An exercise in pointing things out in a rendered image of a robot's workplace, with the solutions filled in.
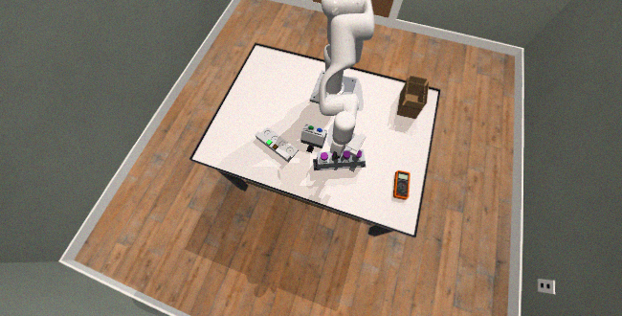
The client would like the small brown cardboard box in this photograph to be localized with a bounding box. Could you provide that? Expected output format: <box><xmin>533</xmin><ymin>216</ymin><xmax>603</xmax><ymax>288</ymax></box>
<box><xmin>397</xmin><ymin>76</ymin><xmax>430</xmax><ymax>119</ymax></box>

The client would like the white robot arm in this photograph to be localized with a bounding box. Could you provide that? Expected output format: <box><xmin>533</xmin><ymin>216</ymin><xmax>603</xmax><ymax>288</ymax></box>
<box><xmin>319</xmin><ymin>0</ymin><xmax>374</xmax><ymax>157</ymax></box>

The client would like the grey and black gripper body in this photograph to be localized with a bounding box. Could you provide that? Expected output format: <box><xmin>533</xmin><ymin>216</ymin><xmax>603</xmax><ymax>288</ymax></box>
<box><xmin>330</xmin><ymin>139</ymin><xmax>345</xmax><ymax>156</ymax></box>

